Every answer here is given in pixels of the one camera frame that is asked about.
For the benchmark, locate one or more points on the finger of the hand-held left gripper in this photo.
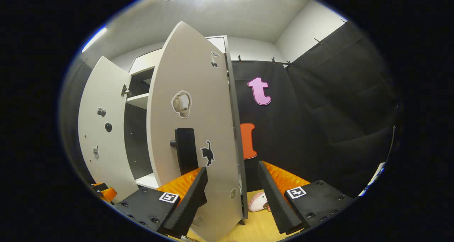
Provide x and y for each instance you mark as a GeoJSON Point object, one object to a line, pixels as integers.
{"type": "Point", "coordinates": [109, 194]}

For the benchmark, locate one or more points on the black backdrop cloth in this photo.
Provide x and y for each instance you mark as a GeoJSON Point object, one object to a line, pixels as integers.
{"type": "Point", "coordinates": [319, 111]}

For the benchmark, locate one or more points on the white cabinet shelf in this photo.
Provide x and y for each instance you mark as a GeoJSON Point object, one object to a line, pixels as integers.
{"type": "Point", "coordinates": [140, 100]}

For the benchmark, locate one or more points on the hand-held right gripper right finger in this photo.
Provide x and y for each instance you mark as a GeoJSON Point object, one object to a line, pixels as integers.
{"type": "Point", "coordinates": [275, 203]}

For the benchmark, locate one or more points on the white cabinet door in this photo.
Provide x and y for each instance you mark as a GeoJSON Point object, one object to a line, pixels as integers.
{"type": "Point", "coordinates": [103, 157]}
{"type": "Point", "coordinates": [198, 75]}

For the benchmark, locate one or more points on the small ceiling light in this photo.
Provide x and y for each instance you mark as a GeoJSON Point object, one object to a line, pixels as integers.
{"type": "Point", "coordinates": [94, 39]}

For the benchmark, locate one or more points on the pink white plush toy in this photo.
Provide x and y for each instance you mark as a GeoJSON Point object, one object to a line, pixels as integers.
{"type": "Point", "coordinates": [257, 202]}

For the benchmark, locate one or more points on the grey white cabinet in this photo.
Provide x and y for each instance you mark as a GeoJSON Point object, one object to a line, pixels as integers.
{"type": "Point", "coordinates": [136, 146]}

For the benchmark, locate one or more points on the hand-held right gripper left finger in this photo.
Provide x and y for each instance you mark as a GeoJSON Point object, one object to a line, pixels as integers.
{"type": "Point", "coordinates": [191, 206]}

